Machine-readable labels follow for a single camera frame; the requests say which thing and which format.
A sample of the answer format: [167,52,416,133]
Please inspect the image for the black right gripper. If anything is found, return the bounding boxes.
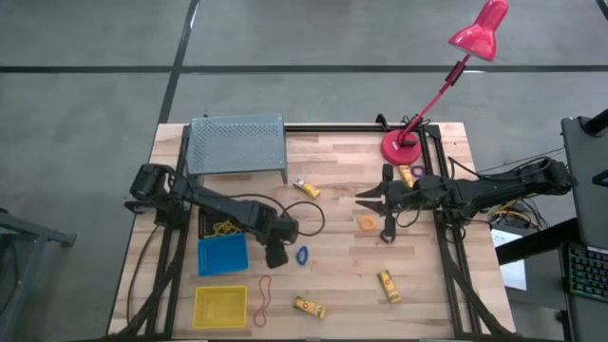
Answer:
[354,163,428,230]

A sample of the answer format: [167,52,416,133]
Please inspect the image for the red rubber band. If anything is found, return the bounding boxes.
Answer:
[253,274,274,329]

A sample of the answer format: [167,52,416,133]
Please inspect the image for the yellow Crayola crayon pack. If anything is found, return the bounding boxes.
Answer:
[293,294,328,320]
[378,269,403,305]
[292,178,322,200]
[397,163,415,189]

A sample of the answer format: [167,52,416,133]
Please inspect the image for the red desk lamp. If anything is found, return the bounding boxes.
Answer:
[379,0,510,167]

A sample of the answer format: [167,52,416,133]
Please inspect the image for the black desk bar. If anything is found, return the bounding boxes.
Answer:
[496,217,583,266]

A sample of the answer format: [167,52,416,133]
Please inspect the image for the blue plastic basket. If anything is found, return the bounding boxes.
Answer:
[196,232,251,278]

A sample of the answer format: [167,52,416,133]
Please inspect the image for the yellow plastic basket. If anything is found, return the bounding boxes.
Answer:
[192,284,249,331]

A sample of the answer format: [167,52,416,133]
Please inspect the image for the black plastic basket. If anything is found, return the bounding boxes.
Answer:
[197,206,249,239]

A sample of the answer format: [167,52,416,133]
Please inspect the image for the grey perforated metal shelf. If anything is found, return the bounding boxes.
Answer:
[184,112,290,185]

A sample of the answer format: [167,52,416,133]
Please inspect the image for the white paper sheet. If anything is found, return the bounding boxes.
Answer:
[490,228,528,292]

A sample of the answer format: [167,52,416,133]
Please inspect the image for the backlit black keyboard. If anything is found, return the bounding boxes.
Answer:
[564,241,608,304]

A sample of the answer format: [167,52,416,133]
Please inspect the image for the black pole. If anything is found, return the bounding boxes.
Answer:
[581,107,608,138]

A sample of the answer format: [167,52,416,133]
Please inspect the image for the grey metal table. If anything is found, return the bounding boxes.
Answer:
[0,207,78,342]

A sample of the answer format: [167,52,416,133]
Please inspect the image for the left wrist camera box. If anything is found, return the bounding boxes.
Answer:
[279,218,300,242]

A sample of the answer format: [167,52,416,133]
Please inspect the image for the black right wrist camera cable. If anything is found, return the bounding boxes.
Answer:
[395,155,557,230]

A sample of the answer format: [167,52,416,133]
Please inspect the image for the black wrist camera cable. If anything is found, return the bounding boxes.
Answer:
[395,155,557,230]
[227,193,327,238]

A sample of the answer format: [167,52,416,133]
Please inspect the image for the black left wrist camera cable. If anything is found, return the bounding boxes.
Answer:
[227,193,327,238]

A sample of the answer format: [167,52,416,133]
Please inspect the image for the black lamp cord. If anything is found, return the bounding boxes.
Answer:
[373,112,431,135]

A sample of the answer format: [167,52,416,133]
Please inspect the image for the black aluminium table frame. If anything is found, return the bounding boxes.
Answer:
[107,122,517,341]

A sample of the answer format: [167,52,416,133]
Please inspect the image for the tangled cable bundle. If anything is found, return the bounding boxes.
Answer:
[484,149,571,230]

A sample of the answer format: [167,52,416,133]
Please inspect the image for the brown cable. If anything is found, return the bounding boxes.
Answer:
[125,222,161,325]

